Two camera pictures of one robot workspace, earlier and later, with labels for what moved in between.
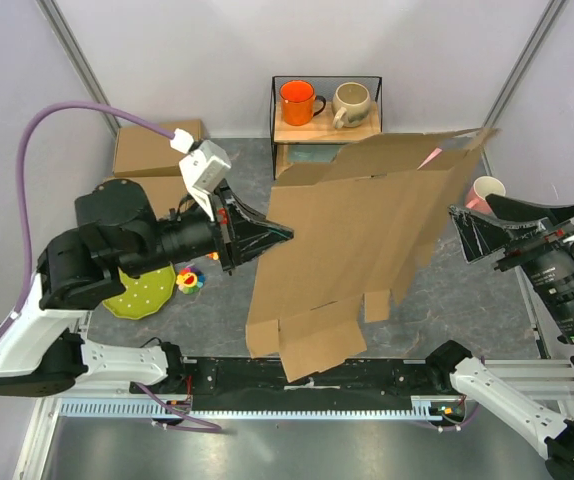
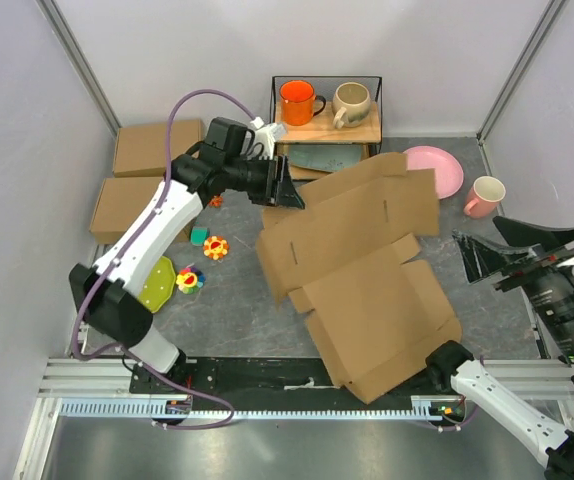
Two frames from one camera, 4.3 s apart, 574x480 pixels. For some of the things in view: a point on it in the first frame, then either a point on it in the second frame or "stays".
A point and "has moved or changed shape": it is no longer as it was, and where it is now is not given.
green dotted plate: x=143 y=295 stays
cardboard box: x=142 y=153 stays
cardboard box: x=362 y=225 has moved or changed shape
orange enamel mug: x=299 y=103 stays
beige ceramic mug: x=351 y=105 stays
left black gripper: x=242 y=239 -> x=287 y=196
